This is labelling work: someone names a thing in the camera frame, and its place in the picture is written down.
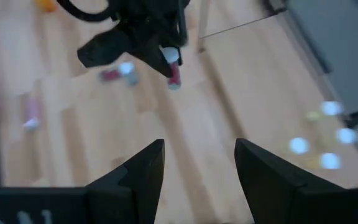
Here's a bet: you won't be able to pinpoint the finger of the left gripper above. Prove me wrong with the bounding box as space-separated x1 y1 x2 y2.
138 46 175 78
177 30 188 66

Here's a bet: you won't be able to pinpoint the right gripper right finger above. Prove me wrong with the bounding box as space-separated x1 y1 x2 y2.
234 138 358 224

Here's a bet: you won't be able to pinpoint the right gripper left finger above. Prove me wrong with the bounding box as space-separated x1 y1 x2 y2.
0 139 165 224

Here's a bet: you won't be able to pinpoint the teal bottle red pills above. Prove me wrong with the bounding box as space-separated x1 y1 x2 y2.
98 68 122 83
160 45 183 91

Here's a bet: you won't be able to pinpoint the teal medicine bottle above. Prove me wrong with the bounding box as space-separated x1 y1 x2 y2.
116 60 140 87

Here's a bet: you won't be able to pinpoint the yellow medicine bottle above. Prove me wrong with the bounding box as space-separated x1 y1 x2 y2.
321 127 358 146
305 152 343 171
305 100 344 123

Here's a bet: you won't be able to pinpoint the wide orange medicine bottle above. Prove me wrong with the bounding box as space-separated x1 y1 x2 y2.
34 0 58 13

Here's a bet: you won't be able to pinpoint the wooden shelf board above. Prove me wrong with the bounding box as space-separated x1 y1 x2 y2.
199 14 358 190

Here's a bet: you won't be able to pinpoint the pink medicine bottle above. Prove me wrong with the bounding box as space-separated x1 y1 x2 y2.
22 93 43 131

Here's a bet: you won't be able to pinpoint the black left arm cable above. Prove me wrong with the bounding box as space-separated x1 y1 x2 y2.
56 0 119 23

